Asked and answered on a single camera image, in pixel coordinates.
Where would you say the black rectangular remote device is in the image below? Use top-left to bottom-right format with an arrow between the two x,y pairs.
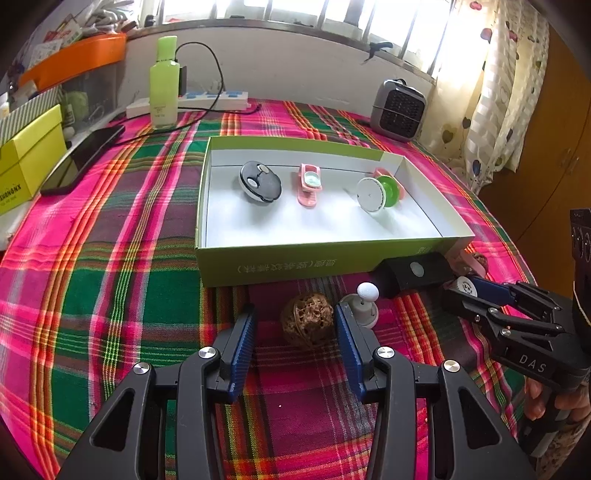
373,253 -> 455,298

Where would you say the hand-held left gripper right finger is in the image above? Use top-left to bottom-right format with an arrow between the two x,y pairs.
335,304 -> 527,480

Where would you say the pink plastic clip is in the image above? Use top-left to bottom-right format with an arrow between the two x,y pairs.
373,167 -> 407,200
450,247 -> 481,278

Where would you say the black window handle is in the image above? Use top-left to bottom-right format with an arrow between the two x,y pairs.
362,41 -> 394,63

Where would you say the black charging cable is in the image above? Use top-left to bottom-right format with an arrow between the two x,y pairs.
117,41 -> 222,141

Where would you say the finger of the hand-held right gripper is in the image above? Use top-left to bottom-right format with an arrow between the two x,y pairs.
468,276 -> 564,319
440,284 -> 568,340

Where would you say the white green spool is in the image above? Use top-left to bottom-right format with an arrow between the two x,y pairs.
355,174 -> 402,214

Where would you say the grey space heater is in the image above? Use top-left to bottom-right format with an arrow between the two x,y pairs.
370,78 -> 428,143

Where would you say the yellow-green cardboard box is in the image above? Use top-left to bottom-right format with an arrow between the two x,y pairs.
0,104 -> 65,217

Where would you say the person's right hand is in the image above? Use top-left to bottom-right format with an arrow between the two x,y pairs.
524,377 -> 591,423

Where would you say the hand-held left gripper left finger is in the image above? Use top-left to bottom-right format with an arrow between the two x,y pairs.
55,302 -> 259,480

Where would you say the small pink green clip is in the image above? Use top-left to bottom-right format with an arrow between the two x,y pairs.
295,163 -> 323,208

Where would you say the white power strip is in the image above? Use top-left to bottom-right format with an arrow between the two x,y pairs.
126,89 -> 252,120

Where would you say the green cardboard box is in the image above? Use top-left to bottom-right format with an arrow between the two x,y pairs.
194,135 -> 476,288

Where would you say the striped gift box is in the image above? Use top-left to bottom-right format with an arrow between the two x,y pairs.
0,85 -> 63,134

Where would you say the green plastic bottle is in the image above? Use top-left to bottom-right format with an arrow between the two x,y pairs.
149,36 -> 182,130

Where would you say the white plastic bag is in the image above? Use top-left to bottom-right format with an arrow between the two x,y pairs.
88,0 -> 139,33

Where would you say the person's right forearm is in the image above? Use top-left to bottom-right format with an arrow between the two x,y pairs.
531,418 -> 591,480

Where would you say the white round cap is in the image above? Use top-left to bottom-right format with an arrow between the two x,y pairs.
450,276 -> 483,296

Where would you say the barred window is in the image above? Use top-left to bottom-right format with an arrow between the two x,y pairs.
139,0 -> 462,79

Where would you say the brown wooden cabinet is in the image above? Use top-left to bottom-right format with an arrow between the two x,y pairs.
478,28 -> 591,301

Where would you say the black smartphone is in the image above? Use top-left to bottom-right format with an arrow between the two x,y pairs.
39,124 -> 126,197

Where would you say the heart print curtain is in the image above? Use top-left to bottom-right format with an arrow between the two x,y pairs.
418,0 -> 552,174

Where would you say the clear bin with orange lid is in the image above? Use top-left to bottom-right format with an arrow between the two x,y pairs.
18,32 -> 127,139

